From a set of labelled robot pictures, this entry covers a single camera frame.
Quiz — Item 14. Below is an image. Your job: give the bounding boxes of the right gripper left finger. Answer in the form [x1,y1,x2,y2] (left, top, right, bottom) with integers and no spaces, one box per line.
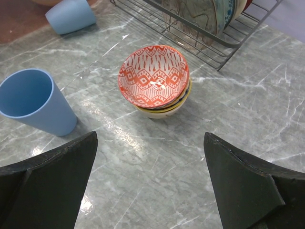
[0,131,98,229]

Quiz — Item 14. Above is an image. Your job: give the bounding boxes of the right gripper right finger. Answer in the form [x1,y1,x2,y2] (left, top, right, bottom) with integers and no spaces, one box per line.
[203,132,305,229]

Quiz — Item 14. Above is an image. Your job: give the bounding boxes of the clear glass plate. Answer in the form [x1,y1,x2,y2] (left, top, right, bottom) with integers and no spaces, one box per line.
[161,0,225,50]

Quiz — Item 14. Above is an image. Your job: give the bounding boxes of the red patterned bowl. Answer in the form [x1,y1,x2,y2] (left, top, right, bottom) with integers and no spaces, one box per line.
[118,45,189,109]

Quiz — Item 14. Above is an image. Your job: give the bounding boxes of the light blue cup lying down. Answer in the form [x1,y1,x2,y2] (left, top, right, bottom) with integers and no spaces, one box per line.
[45,0,97,35]

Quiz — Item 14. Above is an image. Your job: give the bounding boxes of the black wire dish rack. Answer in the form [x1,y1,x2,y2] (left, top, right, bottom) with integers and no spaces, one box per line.
[111,0,281,70]

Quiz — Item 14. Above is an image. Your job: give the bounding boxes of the white bowl blue dashes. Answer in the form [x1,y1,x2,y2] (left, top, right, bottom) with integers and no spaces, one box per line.
[164,79,192,109]

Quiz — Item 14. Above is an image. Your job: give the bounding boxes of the cream yellow plate in rack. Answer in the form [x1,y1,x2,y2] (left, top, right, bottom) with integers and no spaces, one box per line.
[233,0,247,20]

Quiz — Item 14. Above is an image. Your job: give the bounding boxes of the cream bowl under red bowl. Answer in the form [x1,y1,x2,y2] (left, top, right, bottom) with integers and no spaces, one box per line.
[135,82,192,119]

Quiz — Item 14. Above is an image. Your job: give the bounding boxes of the blue upright plastic cup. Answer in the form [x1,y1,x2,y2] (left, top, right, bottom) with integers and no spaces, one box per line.
[0,68,77,136]

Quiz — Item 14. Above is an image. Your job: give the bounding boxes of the pink transparent plastic bin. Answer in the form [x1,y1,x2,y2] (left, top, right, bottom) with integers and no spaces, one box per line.
[0,0,98,45]

